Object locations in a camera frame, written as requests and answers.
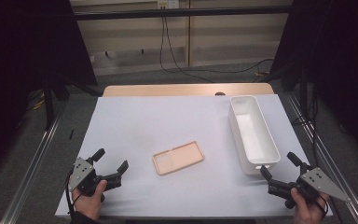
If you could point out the white table mat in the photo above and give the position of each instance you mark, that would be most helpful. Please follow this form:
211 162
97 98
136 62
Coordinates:
155 124

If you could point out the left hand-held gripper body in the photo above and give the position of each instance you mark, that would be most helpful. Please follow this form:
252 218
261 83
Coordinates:
85 177

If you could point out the beige long desk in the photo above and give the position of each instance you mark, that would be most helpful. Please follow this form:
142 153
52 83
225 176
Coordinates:
230 40

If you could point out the white wall outlet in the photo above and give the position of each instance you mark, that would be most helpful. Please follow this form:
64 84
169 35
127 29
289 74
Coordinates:
167 3

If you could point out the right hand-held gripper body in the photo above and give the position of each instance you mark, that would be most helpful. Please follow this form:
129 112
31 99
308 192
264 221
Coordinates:
313 183

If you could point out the person's right hand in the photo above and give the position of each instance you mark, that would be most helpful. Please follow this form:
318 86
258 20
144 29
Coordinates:
307 211

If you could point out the white plastic storage bin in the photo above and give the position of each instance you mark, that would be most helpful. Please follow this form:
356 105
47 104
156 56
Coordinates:
254 137

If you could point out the black stand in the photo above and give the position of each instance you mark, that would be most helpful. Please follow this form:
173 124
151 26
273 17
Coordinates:
48 105

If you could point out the wooden table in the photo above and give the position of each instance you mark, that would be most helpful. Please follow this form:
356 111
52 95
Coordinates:
167 89

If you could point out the person's left hand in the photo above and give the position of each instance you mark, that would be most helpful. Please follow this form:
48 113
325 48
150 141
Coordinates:
90 203

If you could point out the black curtain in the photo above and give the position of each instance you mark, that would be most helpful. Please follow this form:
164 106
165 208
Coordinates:
21 62
338 62

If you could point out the metal floor rail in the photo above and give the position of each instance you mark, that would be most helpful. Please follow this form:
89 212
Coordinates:
31 168
326 155

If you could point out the black horizontal frame bar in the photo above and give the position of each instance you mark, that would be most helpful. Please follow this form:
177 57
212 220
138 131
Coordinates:
180 13

